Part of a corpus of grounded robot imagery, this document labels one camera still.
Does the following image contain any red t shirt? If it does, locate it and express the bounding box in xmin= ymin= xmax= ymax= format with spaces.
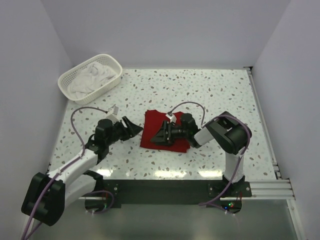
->
xmin=140 ymin=109 xmax=191 ymax=153

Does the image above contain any aluminium front rail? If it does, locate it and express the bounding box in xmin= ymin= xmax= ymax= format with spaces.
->
xmin=93 ymin=180 xmax=294 ymax=201

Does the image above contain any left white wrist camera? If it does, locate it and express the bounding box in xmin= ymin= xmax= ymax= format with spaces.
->
xmin=106 ymin=104 xmax=120 ymax=124

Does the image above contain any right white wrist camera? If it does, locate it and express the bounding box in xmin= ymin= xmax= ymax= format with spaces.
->
xmin=165 ymin=112 xmax=177 ymax=123

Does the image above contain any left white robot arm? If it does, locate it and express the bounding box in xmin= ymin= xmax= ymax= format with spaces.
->
xmin=21 ymin=116 xmax=143 ymax=226

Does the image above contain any white plastic laundry basket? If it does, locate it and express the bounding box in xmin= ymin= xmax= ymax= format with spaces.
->
xmin=57 ymin=54 xmax=123 ymax=105

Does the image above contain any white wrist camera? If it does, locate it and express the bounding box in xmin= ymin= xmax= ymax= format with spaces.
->
xmin=106 ymin=104 xmax=120 ymax=124
xmin=165 ymin=112 xmax=177 ymax=123

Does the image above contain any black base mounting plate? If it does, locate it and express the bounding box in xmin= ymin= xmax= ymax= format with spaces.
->
xmin=84 ymin=171 xmax=252 ymax=212

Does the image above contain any white cloth in basket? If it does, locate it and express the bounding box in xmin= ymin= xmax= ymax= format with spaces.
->
xmin=67 ymin=61 xmax=116 ymax=100

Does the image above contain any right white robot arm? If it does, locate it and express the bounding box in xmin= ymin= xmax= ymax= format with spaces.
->
xmin=150 ymin=111 xmax=252 ymax=184

